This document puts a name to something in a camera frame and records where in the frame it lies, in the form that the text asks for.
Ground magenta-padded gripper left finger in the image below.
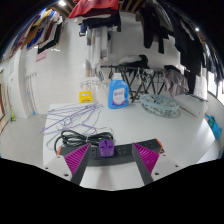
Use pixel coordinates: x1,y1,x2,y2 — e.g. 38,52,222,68
44,143,93,186

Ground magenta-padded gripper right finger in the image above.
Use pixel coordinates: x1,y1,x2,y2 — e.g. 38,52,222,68
131,142,183,186

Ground purple charger block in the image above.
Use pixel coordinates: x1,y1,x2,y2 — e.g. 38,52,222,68
98,139,115,158

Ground black power strip orange ends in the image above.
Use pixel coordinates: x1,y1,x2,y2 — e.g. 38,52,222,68
55,138,164,168

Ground yellow wet floor sign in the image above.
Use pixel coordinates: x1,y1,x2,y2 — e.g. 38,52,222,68
78,90,94,104

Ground blue detergent bottle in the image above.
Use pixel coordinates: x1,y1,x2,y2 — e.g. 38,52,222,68
107,72,130,110

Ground white folded bedding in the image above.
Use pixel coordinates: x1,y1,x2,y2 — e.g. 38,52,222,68
174,93,209,121

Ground blue bags on floor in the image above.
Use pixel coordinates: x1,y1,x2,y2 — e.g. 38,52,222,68
204,114,223,140

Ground grey garment on rack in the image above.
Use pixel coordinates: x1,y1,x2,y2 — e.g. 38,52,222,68
163,64,190,98

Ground black folding drying rack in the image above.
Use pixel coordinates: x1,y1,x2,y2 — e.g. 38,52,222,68
99,54,168,103

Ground row of hanging dark clothes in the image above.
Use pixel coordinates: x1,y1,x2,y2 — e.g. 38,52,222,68
139,1,214,94

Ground row of hanging colourful clothes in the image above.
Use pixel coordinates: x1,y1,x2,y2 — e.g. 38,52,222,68
6,8,64,54

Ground hanging red shirt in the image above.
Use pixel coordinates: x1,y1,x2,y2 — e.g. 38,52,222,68
68,0,121,19

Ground coiled black power cable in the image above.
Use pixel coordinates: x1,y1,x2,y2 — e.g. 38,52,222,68
53,129,114,149

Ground pile of purple wire hangers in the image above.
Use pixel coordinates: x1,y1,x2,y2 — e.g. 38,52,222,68
39,101,104,136

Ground white wire clip hanger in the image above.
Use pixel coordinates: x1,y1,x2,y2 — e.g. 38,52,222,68
79,78,109,90

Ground pink wall sign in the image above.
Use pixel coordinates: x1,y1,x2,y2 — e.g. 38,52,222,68
35,49,48,63

